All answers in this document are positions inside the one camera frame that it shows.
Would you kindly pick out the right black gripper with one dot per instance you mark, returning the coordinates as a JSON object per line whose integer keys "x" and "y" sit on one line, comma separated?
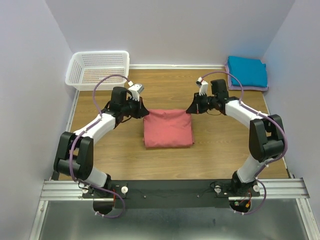
{"x": 194, "y": 107}

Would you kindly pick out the pink t shirt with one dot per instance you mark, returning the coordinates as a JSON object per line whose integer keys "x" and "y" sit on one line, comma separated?
{"x": 167, "y": 128}

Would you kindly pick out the white plastic basket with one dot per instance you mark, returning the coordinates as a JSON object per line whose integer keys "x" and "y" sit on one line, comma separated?
{"x": 87, "y": 68}

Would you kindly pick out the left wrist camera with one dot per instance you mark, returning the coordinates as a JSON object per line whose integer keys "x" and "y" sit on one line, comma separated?
{"x": 135, "y": 90}

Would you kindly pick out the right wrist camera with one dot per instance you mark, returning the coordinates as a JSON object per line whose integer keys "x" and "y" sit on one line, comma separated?
{"x": 203, "y": 86}

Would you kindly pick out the folded lavender t shirt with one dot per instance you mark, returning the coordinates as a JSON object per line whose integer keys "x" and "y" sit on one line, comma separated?
{"x": 245, "y": 88}

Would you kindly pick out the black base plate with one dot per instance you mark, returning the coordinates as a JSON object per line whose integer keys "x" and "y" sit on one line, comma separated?
{"x": 171, "y": 194}

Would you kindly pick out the aluminium rail frame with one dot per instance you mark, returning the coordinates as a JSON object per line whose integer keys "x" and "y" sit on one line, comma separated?
{"x": 280, "y": 212}

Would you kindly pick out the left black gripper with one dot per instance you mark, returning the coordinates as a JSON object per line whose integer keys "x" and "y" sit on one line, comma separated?
{"x": 141, "y": 111}

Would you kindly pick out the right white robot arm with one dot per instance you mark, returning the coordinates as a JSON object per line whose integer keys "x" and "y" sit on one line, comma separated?
{"x": 267, "y": 141}

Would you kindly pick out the folded teal t shirt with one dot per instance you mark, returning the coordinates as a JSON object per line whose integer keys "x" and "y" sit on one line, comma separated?
{"x": 250, "y": 72}

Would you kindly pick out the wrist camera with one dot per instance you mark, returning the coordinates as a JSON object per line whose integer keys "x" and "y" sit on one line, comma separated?
{"x": 135, "y": 90}
{"x": 203, "y": 86}

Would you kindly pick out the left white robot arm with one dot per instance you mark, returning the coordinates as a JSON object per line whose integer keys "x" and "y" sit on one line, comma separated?
{"x": 75, "y": 151}

